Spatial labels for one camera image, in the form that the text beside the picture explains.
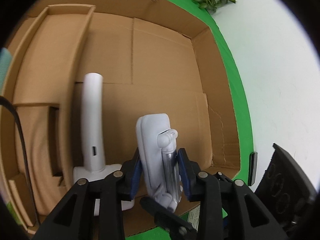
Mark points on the green white medicine box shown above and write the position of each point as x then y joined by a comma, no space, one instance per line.
194,217

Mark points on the narrow cardboard insert box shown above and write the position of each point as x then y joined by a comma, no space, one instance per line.
36,163

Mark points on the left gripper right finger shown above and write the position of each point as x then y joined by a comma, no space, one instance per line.
228,208

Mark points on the black camera box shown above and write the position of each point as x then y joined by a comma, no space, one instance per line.
286,190

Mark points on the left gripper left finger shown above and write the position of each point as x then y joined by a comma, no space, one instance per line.
94,204

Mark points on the pastel plush toy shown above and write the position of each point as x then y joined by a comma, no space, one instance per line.
5,61

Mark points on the large cardboard tray box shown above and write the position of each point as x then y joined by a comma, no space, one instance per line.
154,56

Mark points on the white folding phone stand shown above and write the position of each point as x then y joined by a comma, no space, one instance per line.
158,154

